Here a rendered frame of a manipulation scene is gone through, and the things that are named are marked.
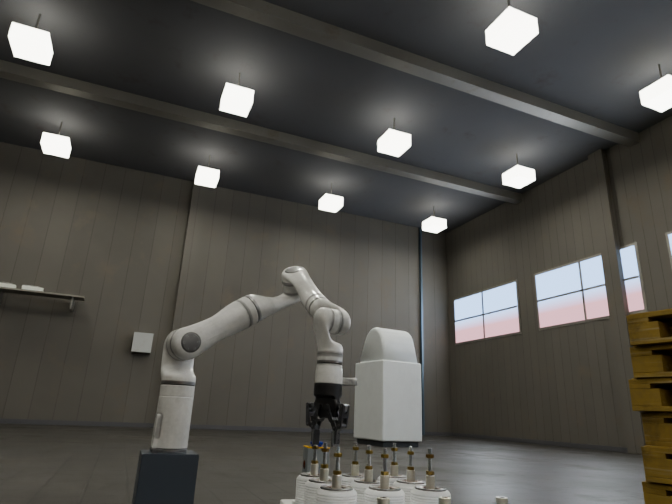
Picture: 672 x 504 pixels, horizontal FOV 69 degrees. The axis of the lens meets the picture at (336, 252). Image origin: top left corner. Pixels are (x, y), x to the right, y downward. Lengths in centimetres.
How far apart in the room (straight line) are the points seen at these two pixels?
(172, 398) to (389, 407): 601
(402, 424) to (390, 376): 68
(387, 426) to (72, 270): 703
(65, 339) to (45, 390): 97
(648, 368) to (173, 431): 237
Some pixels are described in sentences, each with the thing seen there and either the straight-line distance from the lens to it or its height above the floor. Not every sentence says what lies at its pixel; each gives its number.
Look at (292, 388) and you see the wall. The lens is 1135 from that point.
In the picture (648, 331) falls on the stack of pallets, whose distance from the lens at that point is 300.
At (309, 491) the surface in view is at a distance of 134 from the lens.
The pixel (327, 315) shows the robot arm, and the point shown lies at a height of 67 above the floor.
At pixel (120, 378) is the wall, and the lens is 1080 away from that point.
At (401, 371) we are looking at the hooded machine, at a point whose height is 104.
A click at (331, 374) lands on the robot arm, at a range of 132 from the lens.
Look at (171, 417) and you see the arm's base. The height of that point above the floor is 39.
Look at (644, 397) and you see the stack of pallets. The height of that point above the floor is 56.
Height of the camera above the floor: 42
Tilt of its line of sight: 18 degrees up
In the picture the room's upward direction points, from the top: 2 degrees clockwise
